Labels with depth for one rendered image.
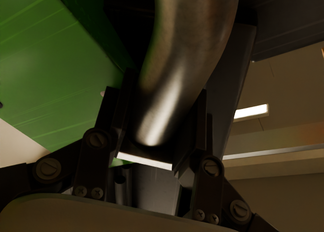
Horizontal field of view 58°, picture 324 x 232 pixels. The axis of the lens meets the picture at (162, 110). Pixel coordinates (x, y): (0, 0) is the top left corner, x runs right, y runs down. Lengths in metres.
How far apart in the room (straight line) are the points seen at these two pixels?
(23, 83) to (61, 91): 0.02
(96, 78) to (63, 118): 0.05
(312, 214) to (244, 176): 1.10
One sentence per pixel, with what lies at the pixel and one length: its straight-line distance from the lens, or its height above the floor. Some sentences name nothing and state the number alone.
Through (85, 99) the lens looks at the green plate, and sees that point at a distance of 0.19.
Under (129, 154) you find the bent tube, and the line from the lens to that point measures 0.16.
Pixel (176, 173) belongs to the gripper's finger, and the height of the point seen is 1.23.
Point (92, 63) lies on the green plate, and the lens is 0.17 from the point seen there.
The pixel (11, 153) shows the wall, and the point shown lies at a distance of 6.69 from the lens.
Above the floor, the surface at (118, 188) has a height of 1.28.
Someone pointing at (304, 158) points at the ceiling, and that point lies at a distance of 4.42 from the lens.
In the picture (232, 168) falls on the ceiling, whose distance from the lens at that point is 4.66.
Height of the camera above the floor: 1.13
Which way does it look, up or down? 27 degrees up
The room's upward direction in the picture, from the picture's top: 150 degrees clockwise
